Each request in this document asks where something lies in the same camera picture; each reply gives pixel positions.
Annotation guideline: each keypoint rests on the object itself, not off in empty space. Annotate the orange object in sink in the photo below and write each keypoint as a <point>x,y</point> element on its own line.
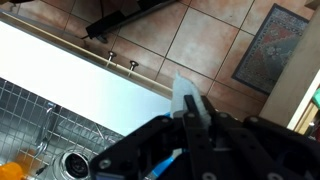
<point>10,171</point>

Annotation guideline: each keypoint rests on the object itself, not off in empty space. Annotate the green sponge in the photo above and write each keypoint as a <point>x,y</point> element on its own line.
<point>316,98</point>

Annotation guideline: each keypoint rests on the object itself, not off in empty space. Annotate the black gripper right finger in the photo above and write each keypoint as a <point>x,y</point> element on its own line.
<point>260,143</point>

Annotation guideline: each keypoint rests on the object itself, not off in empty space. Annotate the round metal cabinet knob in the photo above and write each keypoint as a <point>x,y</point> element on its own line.
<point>111,55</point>
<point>134,64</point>

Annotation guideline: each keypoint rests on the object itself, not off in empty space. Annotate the black metal base bar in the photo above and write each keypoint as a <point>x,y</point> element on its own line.
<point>126,18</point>

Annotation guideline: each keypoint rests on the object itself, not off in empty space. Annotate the blue plastic bowl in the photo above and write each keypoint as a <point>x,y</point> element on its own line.
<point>163,165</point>

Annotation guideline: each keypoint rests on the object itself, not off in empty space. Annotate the patterned floor rug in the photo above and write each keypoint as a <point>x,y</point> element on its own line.
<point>271,50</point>

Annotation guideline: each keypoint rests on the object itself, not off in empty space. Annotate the metal spoon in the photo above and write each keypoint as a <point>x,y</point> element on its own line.
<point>45,126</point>

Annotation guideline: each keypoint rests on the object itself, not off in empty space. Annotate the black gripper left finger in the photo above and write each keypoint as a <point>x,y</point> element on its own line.
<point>196,146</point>

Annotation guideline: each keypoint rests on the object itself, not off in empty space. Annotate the stainless steel sink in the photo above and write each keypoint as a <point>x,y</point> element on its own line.
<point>50,140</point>

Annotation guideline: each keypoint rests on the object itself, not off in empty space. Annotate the white cloth piece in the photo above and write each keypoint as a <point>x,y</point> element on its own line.
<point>181,90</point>

